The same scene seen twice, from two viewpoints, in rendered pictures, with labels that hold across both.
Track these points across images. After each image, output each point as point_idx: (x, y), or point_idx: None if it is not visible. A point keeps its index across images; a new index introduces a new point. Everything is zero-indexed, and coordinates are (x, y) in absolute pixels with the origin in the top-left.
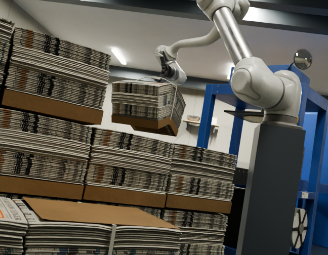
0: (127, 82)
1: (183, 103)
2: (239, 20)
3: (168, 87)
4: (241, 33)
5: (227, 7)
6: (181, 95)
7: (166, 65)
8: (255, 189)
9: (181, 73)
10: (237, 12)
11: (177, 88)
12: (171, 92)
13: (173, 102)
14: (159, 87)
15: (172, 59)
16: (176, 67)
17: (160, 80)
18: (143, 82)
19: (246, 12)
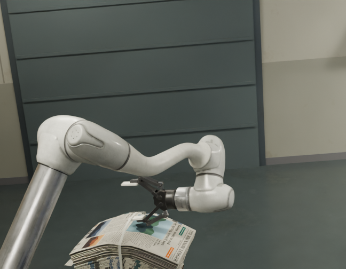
0: (93, 229)
1: (166, 263)
2: (94, 163)
3: (98, 250)
4: (13, 224)
5: (40, 163)
6: (151, 253)
7: (154, 195)
8: None
9: (195, 200)
10: (74, 157)
11: (128, 245)
12: (111, 254)
13: (121, 268)
14: (72, 255)
15: (196, 169)
16: (194, 186)
17: (143, 220)
18: (99, 233)
19: (81, 153)
